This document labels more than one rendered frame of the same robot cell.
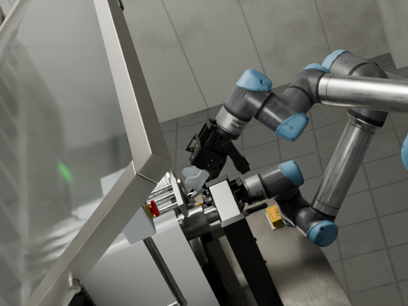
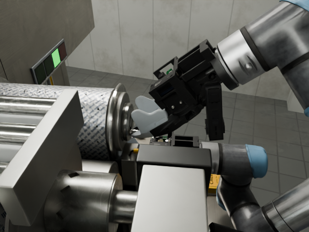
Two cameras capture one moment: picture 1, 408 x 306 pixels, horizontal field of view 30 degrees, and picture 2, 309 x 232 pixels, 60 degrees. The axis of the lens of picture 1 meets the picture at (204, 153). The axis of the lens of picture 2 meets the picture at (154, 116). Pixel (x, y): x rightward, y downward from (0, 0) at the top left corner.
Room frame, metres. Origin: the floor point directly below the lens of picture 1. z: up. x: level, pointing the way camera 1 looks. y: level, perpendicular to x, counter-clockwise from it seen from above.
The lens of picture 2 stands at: (1.18, 0.00, 1.57)
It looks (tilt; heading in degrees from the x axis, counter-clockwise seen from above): 36 degrees down; 5
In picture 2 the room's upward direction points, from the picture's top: straight up
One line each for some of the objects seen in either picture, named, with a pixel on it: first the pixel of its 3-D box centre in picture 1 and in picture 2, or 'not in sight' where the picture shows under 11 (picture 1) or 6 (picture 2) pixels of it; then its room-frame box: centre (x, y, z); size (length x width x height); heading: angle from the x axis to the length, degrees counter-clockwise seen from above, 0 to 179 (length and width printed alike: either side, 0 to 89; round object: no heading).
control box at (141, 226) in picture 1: (133, 204); not in sight; (1.04, 0.14, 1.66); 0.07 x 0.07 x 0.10; 89
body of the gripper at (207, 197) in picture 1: (226, 200); (173, 153); (1.65, 0.00, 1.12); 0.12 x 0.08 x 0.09; 89
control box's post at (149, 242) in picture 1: (162, 267); not in sight; (1.04, 0.15, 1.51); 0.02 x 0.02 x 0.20
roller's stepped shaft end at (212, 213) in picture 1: (218, 212); (145, 208); (1.34, 0.02, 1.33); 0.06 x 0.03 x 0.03; 89
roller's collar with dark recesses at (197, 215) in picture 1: (193, 223); (87, 203); (1.34, 0.08, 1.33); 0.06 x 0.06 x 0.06; 89
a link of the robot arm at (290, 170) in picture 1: (281, 180); (240, 161); (1.64, -0.16, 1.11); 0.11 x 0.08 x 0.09; 89
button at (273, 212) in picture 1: (280, 213); (213, 182); (1.74, -0.13, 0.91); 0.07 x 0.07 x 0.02; 89
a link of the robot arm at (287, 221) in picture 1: (294, 208); (235, 193); (1.63, -0.17, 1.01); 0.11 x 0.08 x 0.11; 14
